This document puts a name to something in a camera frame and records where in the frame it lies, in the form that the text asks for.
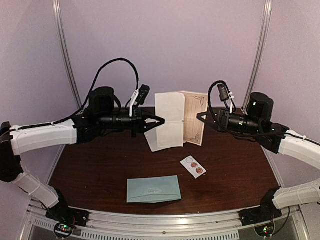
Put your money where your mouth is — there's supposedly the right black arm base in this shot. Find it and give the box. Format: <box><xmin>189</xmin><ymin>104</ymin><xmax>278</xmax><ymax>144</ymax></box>
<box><xmin>238</xmin><ymin>188</ymin><xmax>282</xmax><ymax>226</ymax></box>

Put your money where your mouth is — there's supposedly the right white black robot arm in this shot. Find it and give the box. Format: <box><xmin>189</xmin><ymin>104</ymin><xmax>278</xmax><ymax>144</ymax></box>
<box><xmin>197</xmin><ymin>92</ymin><xmax>320</xmax><ymax>221</ymax></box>

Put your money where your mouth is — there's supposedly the round circuit board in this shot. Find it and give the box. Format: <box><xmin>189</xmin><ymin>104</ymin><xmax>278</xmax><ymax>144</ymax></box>
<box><xmin>53</xmin><ymin>222</ymin><xmax>76</xmax><ymax>239</ymax></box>
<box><xmin>254</xmin><ymin>224</ymin><xmax>275</xmax><ymax>238</ymax></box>

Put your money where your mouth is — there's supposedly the right aluminium frame post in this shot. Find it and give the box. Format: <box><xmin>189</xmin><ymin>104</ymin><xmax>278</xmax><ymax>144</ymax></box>
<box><xmin>241</xmin><ymin>0</ymin><xmax>273</xmax><ymax>113</ymax></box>

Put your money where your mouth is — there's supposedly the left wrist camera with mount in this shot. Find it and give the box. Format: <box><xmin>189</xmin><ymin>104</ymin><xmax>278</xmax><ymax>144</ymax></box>
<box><xmin>129</xmin><ymin>84</ymin><xmax>150</xmax><ymax>117</ymax></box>

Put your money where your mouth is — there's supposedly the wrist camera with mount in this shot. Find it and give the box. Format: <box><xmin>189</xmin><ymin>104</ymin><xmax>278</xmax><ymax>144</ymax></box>
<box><xmin>129</xmin><ymin>84</ymin><xmax>150</xmax><ymax>117</ymax></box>
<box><xmin>217</xmin><ymin>83</ymin><xmax>236</xmax><ymax>114</ymax></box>

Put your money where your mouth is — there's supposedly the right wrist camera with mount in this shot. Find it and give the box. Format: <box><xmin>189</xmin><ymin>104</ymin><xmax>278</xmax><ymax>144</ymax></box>
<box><xmin>217</xmin><ymin>83</ymin><xmax>236</xmax><ymax>114</ymax></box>

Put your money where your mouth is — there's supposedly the right black braided cable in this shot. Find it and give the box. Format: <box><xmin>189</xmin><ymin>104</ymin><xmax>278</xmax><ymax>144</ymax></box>
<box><xmin>207</xmin><ymin>80</ymin><xmax>286</xmax><ymax>137</ymax></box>

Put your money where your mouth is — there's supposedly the beige decorated letter paper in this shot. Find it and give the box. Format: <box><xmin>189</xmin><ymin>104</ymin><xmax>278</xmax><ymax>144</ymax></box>
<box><xmin>154</xmin><ymin>90</ymin><xmax>209</xmax><ymax>148</ymax></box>

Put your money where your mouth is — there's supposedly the light blue envelope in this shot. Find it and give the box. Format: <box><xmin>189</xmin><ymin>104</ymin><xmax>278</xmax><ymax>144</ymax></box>
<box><xmin>126</xmin><ymin>175</ymin><xmax>182</xmax><ymax>204</ymax></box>

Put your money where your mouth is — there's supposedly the white seal sticker sheet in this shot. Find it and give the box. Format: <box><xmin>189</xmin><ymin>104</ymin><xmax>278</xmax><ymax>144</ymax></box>
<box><xmin>180</xmin><ymin>155</ymin><xmax>207</xmax><ymax>179</ymax></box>

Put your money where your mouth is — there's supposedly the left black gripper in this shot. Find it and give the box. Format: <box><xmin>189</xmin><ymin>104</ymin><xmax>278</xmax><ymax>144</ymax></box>
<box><xmin>98</xmin><ymin>107</ymin><xmax>165</xmax><ymax>139</ymax></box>

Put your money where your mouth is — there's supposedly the left black braided cable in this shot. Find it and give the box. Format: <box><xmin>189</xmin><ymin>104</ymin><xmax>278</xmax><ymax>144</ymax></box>
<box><xmin>9</xmin><ymin>57</ymin><xmax>140</xmax><ymax>131</ymax></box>

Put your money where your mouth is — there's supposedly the black braided cable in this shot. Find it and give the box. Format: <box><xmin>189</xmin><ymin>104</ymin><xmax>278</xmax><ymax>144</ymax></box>
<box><xmin>9</xmin><ymin>57</ymin><xmax>140</xmax><ymax>131</ymax></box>
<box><xmin>207</xmin><ymin>80</ymin><xmax>286</xmax><ymax>137</ymax></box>

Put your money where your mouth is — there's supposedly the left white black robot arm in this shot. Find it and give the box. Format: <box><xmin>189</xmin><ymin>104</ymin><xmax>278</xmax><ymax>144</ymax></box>
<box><xmin>0</xmin><ymin>85</ymin><xmax>165</xmax><ymax>222</ymax></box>

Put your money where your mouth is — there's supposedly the front aluminium rail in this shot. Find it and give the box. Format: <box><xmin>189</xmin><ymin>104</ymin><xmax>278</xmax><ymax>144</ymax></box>
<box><xmin>19</xmin><ymin>206</ymin><xmax>309</xmax><ymax>240</ymax></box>

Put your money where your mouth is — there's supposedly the white creased paper sheet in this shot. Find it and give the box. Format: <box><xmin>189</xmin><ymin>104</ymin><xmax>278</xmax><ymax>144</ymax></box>
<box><xmin>144</xmin><ymin>128</ymin><xmax>186</xmax><ymax>153</ymax></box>

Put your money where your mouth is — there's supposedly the aluminium frame post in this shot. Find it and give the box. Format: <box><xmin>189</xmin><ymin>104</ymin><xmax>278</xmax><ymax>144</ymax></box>
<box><xmin>241</xmin><ymin>0</ymin><xmax>273</xmax><ymax>113</ymax></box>
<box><xmin>52</xmin><ymin>0</ymin><xmax>82</xmax><ymax>109</ymax></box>

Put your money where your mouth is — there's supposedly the left round circuit board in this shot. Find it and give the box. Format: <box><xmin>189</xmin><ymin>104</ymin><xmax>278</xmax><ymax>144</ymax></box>
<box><xmin>53</xmin><ymin>222</ymin><xmax>76</xmax><ymax>239</ymax></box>

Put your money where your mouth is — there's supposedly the left aluminium frame post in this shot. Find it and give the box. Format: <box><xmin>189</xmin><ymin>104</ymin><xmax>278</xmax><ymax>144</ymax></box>
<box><xmin>52</xmin><ymin>0</ymin><xmax>82</xmax><ymax>109</ymax></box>

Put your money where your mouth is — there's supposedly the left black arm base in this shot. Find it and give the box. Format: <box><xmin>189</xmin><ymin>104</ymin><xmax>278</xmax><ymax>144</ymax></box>
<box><xmin>45</xmin><ymin>189</ymin><xmax>89</xmax><ymax>227</ymax></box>

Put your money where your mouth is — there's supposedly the right round circuit board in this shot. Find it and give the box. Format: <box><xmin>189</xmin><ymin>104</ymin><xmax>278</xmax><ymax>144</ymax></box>
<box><xmin>254</xmin><ymin>224</ymin><xmax>275</xmax><ymax>238</ymax></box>

